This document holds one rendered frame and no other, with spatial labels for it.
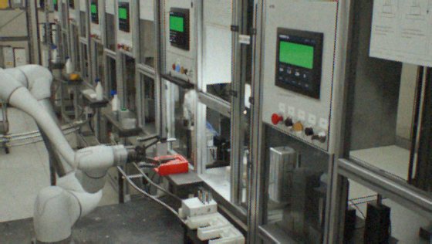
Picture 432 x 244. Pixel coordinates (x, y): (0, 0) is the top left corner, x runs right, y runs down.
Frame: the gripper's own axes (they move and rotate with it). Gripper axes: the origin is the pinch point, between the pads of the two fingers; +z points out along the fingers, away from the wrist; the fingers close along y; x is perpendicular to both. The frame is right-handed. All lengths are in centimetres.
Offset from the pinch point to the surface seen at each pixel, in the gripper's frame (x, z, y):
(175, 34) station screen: 40, 18, 48
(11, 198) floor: 257, -59, -112
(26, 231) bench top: 36, -61, -44
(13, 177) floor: 312, -54, -112
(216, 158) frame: 30, 37, -18
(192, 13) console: 23, 20, 59
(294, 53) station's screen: -71, 18, 50
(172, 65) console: 50, 20, 30
